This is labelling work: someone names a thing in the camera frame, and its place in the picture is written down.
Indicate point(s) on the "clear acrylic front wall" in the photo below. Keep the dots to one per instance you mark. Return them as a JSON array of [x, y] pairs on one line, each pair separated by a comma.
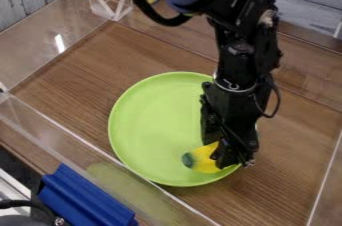
[[44, 145]]

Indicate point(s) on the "green round plate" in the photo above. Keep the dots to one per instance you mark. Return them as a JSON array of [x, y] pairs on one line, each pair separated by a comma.
[[154, 127]]

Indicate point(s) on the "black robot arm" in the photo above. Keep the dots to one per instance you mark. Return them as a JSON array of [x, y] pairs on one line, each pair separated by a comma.
[[246, 29]]

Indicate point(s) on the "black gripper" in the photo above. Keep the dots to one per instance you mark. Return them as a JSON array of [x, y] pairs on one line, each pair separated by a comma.
[[229, 116]]

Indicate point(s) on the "yellow toy banana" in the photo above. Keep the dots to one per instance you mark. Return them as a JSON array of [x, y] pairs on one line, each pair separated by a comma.
[[198, 160]]

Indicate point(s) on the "blue plastic block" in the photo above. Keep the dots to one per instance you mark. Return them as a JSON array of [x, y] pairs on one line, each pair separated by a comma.
[[80, 202]]

